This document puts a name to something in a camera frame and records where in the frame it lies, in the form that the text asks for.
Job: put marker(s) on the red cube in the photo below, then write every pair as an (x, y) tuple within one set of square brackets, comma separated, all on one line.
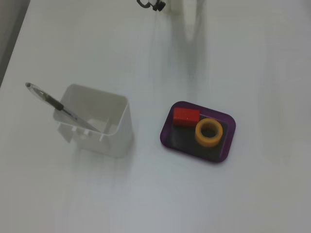
[(186, 117)]

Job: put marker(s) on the white plastic pen holder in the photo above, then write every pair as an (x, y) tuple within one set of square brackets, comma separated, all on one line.
[(114, 136)]

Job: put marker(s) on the yellow tape roll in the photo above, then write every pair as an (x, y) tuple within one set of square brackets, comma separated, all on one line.
[(209, 139)]

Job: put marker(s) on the purple metal tray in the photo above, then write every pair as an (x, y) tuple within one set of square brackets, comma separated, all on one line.
[(226, 136)]

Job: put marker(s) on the black clear ballpoint pen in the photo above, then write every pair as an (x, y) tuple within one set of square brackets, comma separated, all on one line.
[(52, 102)]

